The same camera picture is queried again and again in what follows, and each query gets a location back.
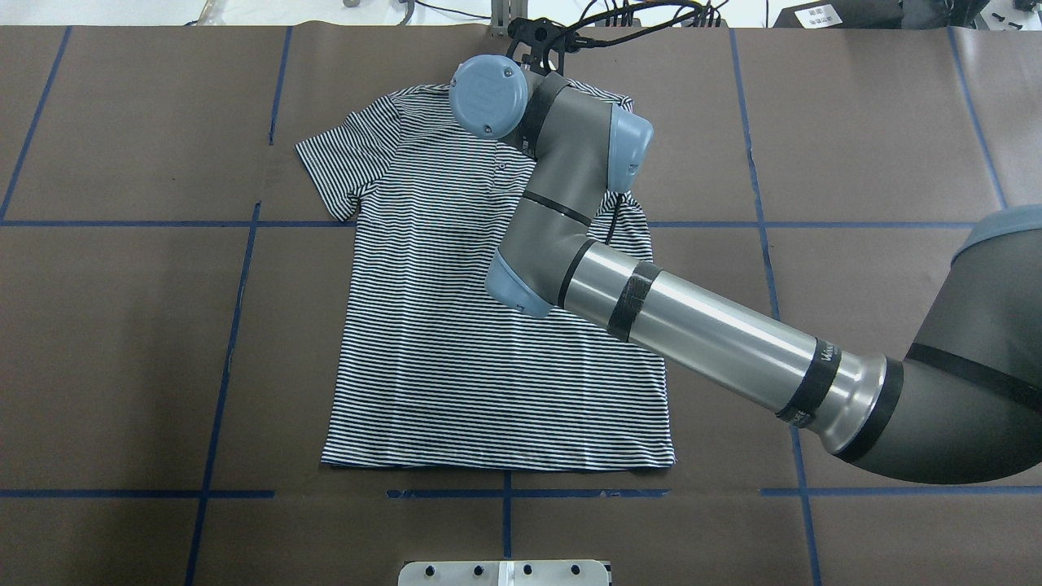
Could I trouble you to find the striped polo shirt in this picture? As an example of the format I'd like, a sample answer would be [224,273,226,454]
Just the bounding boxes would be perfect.
[296,83,675,472]

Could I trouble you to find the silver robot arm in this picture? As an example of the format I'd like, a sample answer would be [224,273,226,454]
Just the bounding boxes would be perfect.
[449,55,1041,483]

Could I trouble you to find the black box with label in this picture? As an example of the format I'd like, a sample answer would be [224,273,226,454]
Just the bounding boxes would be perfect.
[770,1,953,30]

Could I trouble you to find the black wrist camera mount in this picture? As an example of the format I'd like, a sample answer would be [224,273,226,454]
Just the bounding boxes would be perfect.
[505,16,584,76]

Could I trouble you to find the white pedestal column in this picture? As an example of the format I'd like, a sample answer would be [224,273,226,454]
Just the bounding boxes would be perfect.
[397,559,613,585]

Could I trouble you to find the aluminium frame post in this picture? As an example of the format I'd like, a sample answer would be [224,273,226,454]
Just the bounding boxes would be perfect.
[490,0,530,36]

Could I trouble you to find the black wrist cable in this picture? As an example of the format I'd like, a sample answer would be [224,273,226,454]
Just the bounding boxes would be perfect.
[562,2,708,50]

